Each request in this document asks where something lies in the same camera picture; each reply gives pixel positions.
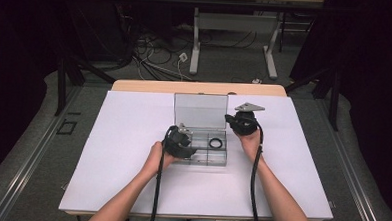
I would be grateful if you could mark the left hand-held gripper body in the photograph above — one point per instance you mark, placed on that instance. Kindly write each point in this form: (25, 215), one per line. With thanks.
(177, 139)

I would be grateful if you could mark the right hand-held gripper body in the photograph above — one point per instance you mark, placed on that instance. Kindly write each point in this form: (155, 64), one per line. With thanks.
(246, 124)

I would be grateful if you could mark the clear grey compartment box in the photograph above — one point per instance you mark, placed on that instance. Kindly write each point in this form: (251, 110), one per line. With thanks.
(200, 110)

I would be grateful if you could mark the person's right hand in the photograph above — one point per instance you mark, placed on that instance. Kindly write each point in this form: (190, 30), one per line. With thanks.
(250, 146)

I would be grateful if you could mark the person's left hand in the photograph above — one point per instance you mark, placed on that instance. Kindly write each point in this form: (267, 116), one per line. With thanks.
(155, 160)

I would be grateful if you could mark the small white plug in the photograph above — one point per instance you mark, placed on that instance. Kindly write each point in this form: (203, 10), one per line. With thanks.
(256, 81)

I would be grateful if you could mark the wooden table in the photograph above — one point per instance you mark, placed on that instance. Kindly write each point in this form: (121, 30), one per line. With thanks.
(198, 88)

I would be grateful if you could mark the white table sheet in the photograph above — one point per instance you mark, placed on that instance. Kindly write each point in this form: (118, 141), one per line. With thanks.
(116, 137)

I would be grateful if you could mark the white power adapter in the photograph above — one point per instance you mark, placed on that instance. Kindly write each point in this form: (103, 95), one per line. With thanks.
(183, 57)

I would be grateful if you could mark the black metal stand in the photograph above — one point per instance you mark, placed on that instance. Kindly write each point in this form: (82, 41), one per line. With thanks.
(334, 100)
(61, 84)

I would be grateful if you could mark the dark curtain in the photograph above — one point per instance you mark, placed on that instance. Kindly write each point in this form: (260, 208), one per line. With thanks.
(375, 81)
(15, 66)

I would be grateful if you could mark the dark metal chair frame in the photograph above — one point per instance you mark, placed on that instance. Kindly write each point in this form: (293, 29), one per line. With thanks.
(292, 29)

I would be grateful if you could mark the metal floor rail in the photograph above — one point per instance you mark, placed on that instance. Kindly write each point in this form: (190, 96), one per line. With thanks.
(351, 177)
(31, 163)

